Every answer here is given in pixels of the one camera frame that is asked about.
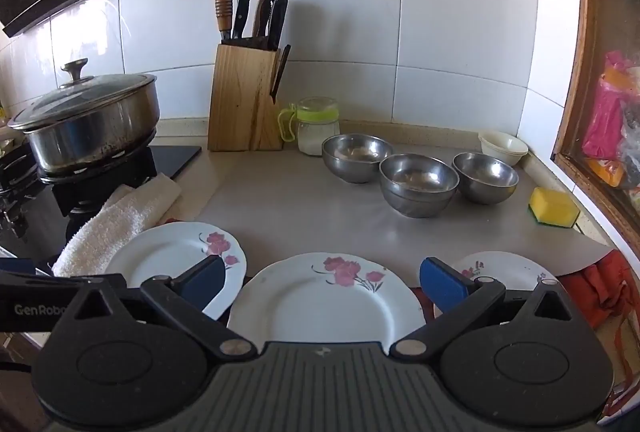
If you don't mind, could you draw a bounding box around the pink plastic bag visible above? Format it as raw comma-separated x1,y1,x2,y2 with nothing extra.
582,52,640,160

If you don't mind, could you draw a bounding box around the ribbed black handle knife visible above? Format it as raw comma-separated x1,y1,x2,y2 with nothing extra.
260,0,277,48

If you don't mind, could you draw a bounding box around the yellow green sponge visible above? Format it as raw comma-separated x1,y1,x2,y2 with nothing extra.
528,187,581,229

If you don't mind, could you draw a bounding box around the black frying pan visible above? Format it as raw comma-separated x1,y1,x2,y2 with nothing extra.
321,134,394,184

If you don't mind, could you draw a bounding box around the brown handle knife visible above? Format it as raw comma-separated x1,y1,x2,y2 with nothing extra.
251,0,267,37

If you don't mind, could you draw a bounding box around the white towel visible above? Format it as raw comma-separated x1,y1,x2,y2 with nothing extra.
51,175,182,277

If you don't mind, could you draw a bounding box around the small floral white plate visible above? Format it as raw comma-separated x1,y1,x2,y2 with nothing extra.
432,252,558,317

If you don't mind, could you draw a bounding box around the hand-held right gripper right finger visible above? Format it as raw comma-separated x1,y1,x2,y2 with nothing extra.
390,256,585,360

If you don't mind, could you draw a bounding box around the ringed wooden handle cleaver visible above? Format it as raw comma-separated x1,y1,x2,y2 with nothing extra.
215,0,234,43

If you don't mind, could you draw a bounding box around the steel cooking pot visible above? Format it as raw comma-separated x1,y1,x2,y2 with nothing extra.
25,76,160,177

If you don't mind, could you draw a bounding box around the red cloth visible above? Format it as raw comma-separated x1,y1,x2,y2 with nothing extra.
557,249,640,345

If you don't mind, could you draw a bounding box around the steel bowl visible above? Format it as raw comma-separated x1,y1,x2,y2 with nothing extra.
453,152,519,205
379,154,460,219

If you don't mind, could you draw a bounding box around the wooden window frame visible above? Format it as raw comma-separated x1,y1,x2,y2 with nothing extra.
550,0,640,257

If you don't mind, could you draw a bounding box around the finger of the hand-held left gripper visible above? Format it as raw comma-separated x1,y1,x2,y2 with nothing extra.
0,257,127,289

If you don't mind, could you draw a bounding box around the green lid glass jar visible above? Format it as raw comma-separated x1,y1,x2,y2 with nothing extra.
278,96,341,157

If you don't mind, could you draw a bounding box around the glass pot lid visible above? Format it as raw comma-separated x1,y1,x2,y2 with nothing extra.
7,58,157,131

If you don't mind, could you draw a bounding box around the wooden knife block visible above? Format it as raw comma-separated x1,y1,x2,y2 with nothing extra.
207,42,285,151

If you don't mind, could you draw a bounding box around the riveted black handle knife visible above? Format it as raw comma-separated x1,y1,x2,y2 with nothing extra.
233,0,255,40

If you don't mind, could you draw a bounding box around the large floral white plate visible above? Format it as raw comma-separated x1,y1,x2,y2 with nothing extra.
104,222,247,320
227,253,426,345

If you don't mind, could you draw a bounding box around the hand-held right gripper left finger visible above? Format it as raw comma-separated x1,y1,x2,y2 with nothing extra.
52,256,258,360

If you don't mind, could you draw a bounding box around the small white bowl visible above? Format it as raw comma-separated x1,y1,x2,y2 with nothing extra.
478,132,529,157
482,151,529,167

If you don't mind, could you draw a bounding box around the orange packet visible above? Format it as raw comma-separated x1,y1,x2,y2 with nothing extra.
587,157,628,189

